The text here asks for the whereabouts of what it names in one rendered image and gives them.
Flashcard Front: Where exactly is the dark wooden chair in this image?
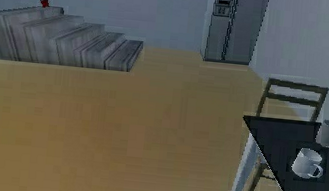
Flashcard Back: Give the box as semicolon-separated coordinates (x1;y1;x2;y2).
246;76;329;191

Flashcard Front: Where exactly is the grey stepped cabinet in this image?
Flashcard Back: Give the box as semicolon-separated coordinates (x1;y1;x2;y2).
0;0;147;74

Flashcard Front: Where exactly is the black table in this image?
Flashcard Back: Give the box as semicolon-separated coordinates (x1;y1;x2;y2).
229;114;329;191

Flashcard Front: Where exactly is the white mug with handle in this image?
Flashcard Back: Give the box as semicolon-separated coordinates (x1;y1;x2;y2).
290;146;327;181

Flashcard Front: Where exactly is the grey fridge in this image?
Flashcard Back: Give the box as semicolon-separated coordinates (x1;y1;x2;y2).
202;0;271;68

